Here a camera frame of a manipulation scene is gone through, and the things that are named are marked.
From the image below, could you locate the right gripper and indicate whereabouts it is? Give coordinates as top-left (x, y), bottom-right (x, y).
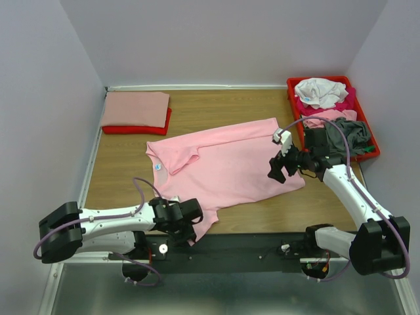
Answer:
top-left (266, 139), bottom-right (312, 184)

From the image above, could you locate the light pink t-shirt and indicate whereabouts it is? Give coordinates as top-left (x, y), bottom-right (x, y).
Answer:
top-left (146, 117), bottom-right (305, 239)

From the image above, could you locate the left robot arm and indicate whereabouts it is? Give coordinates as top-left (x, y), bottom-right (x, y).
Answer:
top-left (33, 198), bottom-right (203, 264)

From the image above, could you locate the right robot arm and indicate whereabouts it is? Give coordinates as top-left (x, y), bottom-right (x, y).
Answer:
top-left (268, 129), bottom-right (411, 279)

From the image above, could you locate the salmon pink garment in bin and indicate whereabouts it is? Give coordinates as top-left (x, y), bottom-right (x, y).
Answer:
top-left (303, 109), bottom-right (357, 129)

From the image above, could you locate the white t-shirt in bin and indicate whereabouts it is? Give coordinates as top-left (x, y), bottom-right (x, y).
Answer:
top-left (294, 77), bottom-right (348, 110)

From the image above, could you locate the grey garment in bin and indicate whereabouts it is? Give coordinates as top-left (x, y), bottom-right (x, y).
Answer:
top-left (324, 117), bottom-right (371, 157)

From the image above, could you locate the magenta garment in bin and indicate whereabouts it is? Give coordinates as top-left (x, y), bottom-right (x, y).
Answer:
top-left (294, 87), bottom-right (356, 116)

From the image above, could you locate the folded red t-shirt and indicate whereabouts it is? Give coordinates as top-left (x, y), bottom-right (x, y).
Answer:
top-left (101, 108), bottom-right (172, 136)

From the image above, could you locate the folded pink t-shirt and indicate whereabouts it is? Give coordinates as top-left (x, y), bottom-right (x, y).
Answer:
top-left (101, 91), bottom-right (170, 127)

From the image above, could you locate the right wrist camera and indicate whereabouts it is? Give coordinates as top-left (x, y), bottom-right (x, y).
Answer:
top-left (272, 128), bottom-right (293, 156)

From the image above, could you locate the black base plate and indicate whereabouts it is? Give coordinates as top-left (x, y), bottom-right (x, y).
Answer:
top-left (109, 232), bottom-right (336, 280)

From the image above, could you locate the aluminium frame rail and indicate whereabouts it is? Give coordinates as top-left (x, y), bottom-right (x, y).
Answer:
top-left (39, 127), bottom-right (411, 315)

